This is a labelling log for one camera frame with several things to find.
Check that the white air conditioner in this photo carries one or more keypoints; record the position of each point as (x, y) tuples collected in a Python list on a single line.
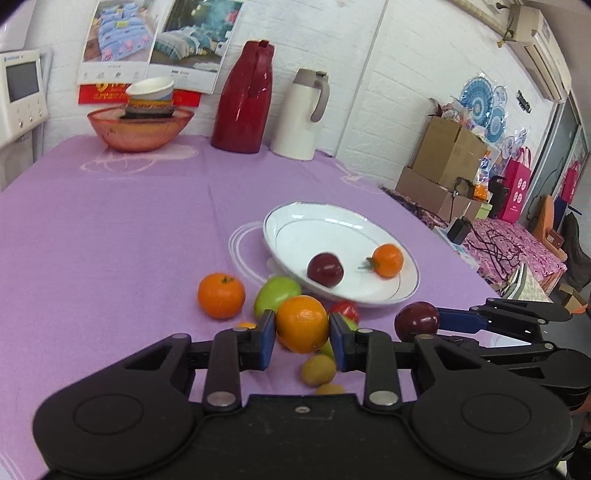
[(534, 43)]

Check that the black power adapter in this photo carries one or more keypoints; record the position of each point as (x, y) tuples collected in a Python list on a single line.
[(459, 230)]

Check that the orange mandarin on cloth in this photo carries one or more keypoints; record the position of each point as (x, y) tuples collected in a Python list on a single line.
[(221, 296)]

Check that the lower cardboard box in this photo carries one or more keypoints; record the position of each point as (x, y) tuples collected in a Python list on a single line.
[(439, 200)]

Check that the brown kiwi fruit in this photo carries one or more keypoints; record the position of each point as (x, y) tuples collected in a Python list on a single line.
[(318, 370), (330, 389)]

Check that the purple tablecloth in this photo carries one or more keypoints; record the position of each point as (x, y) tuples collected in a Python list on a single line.
[(102, 254)]

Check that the blue paper fan decoration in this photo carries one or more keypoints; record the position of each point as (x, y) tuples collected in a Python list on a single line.
[(477, 96)]

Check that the green apple on cloth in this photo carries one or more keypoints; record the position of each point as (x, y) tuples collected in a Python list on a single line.
[(273, 293)]

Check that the orange glass bowl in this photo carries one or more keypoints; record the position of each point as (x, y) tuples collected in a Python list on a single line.
[(137, 135)]

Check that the white thermos jug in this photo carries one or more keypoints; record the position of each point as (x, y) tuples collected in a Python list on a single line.
[(300, 119)]

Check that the red thermos jug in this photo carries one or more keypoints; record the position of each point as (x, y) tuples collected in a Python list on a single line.
[(245, 100)]

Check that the large orange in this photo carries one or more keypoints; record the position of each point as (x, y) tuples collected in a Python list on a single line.
[(302, 324)]

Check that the white plate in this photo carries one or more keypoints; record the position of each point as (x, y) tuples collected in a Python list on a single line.
[(296, 232)]

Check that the pink gift bag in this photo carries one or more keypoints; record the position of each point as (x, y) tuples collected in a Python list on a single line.
[(517, 180)]

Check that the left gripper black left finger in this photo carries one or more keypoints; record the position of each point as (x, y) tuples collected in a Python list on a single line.
[(139, 416)]

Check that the small orange kumquat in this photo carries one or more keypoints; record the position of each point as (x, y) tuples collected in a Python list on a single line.
[(246, 325)]

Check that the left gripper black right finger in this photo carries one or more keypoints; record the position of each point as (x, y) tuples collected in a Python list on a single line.
[(468, 413)]

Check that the orange tangerine with leaf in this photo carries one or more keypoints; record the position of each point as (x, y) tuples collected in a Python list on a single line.
[(387, 261)]

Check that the bedding calendar poster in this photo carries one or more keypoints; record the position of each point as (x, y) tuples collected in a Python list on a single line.
[(129, 41)]

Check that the red apple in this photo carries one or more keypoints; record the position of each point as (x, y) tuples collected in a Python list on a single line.
[(347, 309)]

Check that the green apple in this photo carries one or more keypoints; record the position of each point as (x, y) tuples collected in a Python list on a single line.
[(273, 293), (342, 330)]

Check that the upper cardboard box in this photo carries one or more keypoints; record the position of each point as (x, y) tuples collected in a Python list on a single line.
[(449, 151)]

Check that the white water dispenser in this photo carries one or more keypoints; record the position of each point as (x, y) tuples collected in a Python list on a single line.
[(23, 99)]

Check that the cardboard box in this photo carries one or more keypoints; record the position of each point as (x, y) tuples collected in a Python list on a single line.
[(439, 200), (449, 151)]

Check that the stack of paper cups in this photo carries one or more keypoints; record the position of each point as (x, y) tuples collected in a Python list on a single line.
[(150, 99)]

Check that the dark red plum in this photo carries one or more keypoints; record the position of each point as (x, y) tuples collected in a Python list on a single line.
[(326, 269), (415, 319)]

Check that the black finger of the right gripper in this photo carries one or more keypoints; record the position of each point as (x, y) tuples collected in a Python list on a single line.
[(518, 319), (498, 350)]

